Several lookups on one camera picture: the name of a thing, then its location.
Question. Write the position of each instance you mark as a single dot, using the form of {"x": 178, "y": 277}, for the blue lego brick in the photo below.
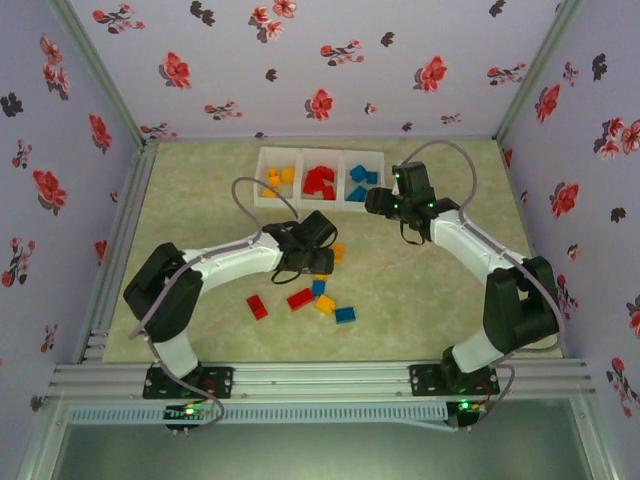
{"x": 357, "y": 194}
{"x": 345, "y": 314}
{"x": 319, "y": 287}
{"x": 372, "y": 177}
{"x": 357, "y": 172}

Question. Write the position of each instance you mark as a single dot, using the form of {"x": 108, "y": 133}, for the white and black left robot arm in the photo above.
{"x": 230, "y": 260}

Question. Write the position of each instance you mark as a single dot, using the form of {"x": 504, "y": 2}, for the white plastic sorting bin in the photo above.
{"x": 310, "y": 157}
{"x": 264, "y": 160}
{"x": 370, "y": 160}

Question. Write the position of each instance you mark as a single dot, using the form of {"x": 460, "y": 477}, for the grey metal sheet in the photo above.
{"x": 320, "y": 455}

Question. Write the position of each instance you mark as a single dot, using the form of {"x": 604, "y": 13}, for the thin aluminium table edge rail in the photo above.
{"x": 450, "y": 136}

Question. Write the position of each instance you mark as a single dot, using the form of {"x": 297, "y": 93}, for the aluminium mounting rail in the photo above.
{"x": 320, "y": 380}

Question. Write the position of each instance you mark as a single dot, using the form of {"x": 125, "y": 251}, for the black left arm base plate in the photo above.
{"x": 222, "y": 382}

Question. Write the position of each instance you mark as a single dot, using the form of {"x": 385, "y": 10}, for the aluminium corner post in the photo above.
{"x": 536, "y": 75}
{"x": 107, "y": 75}

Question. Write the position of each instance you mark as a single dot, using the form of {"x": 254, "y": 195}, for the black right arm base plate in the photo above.
{"x": 422, "y": 380}

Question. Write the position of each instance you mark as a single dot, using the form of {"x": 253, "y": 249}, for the aluminium side rail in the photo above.
{"x": 132, "y": 200}

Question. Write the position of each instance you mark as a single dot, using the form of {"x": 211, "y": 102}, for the aluminium frame bar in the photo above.
{"x": 45, "y": 440}
{"x": 592, "y": 440}

